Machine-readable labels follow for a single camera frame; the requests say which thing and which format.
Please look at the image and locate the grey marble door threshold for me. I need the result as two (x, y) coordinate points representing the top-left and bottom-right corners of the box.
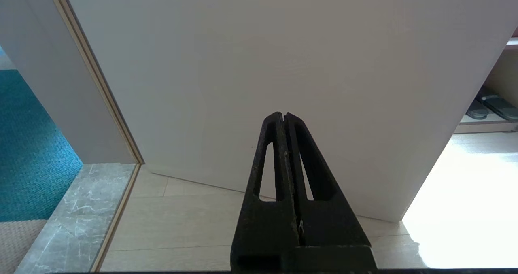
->
(14, 163), (140, 274)

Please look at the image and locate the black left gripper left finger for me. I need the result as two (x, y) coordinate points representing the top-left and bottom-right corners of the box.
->
(231, 112), (300, 271)

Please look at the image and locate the beige wooden door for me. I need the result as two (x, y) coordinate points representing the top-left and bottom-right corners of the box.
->
(61, 0), (518, 222)

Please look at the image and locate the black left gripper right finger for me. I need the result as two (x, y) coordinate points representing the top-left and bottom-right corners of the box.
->
(284, 112), (371, 247)

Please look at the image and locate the dark slipper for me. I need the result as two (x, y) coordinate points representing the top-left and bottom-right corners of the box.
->
(465, 100), (490, 120)
(480, 95), (518, 121)

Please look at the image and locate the beige wardrobe shelf unit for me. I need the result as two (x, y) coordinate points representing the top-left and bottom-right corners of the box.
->
(453, 29), (518, 135)

